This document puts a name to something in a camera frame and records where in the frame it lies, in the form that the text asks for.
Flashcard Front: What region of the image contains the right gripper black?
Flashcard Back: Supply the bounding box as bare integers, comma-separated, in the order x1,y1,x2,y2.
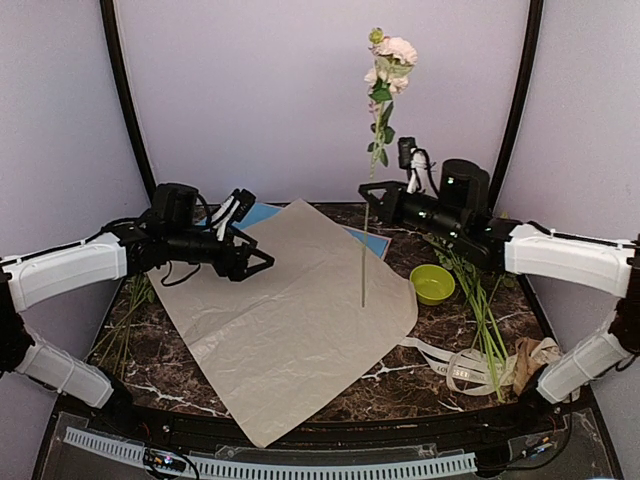
360,180,467,244

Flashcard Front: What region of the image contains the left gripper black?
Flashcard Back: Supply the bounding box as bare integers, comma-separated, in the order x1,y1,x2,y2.
166,223,275,282

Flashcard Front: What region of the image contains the beige pink wrapping paper sheet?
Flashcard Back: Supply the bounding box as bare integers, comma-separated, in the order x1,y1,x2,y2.
149,200,418,448

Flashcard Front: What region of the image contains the pink rose fake flower stem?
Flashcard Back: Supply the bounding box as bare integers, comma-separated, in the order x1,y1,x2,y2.
358,27,419,307

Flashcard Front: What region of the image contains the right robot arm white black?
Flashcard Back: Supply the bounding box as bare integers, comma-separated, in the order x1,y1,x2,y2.
358,159,639,434

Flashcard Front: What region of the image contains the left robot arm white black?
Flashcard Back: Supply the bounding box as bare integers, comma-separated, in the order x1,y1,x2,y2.
1,183,275,436

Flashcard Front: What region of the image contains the left pile of fake flowers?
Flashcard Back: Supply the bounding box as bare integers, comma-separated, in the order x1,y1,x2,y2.
90,274,155,380

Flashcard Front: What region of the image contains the pile of fake flowers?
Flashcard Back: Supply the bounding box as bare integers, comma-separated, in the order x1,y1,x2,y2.
90,274,155,380
424,234,509,403

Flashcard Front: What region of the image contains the right pile of fake flowers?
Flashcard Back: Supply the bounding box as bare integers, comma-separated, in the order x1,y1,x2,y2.
424,234,509,403

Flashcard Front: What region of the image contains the blue wrapping paper sheet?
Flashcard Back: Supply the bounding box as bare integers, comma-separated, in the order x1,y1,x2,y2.
199,200,392,261

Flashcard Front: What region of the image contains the lime green bowl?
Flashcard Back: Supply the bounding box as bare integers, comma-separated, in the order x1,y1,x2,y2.
409,264,456,306

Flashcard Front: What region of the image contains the white printed ribbon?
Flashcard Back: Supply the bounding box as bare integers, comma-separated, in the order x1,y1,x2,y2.
399,337,524,399

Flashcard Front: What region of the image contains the brown twine ribbon bundle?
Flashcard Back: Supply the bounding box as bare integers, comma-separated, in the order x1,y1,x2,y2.
513,337,561,396

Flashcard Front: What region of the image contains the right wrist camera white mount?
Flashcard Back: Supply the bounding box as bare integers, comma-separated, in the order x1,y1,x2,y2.
397,137,432,194

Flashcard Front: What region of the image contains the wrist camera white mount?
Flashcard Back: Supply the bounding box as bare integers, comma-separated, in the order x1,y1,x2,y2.
210,189,256,241
397,137,432,194

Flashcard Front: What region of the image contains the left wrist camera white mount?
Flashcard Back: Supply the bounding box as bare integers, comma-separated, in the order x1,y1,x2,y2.
210,189,256,241

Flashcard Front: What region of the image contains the white slotted cable duct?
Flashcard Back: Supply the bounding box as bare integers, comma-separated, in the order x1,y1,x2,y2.
63,427,477,479

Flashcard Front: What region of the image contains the right black frame post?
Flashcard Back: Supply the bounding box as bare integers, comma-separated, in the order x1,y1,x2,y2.
488,0,544,210

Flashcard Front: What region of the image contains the black frame post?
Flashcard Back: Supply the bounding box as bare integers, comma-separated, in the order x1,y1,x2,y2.
99,0,156,200
488,0,544,210

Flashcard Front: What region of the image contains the left black frame post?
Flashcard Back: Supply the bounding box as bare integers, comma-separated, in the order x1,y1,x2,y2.
99,0,156,200

